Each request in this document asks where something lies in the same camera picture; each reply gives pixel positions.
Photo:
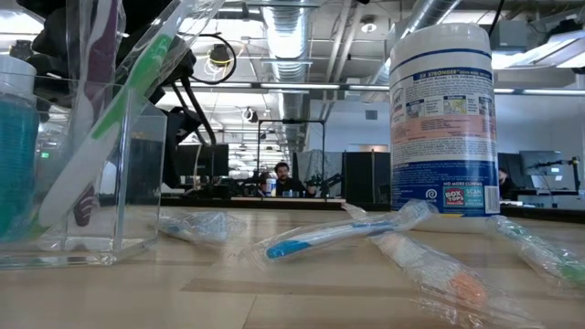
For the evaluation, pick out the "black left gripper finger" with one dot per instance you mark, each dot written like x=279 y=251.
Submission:
x=176 y=137
x=144 y=173

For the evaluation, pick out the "clear acrylic box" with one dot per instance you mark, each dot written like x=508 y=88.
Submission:
x=161 y=183

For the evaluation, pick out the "blue white toothbrush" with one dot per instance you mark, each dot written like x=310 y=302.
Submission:
x=288 y=249
x=205 y=226

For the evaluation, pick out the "purple white toothbrush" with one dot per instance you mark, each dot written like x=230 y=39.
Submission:
x=103 y=50

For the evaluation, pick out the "teal mouthwash bottle white cap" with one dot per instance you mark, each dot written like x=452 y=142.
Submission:
x=18 y=160

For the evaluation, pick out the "black background robot arm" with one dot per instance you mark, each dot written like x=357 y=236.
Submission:
x=326 y=185

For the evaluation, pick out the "black computer monitor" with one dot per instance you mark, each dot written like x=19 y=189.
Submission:
x=215 y=160

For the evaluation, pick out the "small background wipes canister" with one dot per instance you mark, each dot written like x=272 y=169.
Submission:
x=271 y=188

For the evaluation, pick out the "person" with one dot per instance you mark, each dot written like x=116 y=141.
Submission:
x=503 y=176
x=283 y=171

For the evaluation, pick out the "grey cover sheet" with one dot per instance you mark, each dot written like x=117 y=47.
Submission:
x=320 y=162

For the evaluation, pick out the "wooden background desk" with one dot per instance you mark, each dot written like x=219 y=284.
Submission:
x=311 y=200

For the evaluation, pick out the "round ceiling detector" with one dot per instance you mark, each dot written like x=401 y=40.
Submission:
x=368 y=26

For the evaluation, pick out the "black cabinet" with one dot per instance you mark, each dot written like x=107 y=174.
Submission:
x=372 y=178

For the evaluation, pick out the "white blue wipes canister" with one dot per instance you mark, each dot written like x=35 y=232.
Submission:
x=443 y=114

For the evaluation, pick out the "orange white wrapped toothbrush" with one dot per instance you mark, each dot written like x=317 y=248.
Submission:
x=466 y=288

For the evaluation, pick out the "grey background monitor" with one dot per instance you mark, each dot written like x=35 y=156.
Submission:
x=539 y=160

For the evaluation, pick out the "silver ribbed ventilation duct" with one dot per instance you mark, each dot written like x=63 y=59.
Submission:
x=288 y=36

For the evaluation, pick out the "overhead frame light bar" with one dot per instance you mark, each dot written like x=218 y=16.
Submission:
x=297 y=86

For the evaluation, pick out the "black rectangular frame stand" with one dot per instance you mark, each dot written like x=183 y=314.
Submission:
x=292 y=121

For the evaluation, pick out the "black frame-mounted device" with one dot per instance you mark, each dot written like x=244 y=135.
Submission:
x=21 y=49

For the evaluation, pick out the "grey wall vent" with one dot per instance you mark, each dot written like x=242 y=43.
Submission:
x=371 y=114

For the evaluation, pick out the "silver smooth ventilation duct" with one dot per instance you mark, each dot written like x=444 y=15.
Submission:
x=429 y=11

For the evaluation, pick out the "black aluminium table frame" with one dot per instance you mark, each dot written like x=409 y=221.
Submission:
x=535 y=213

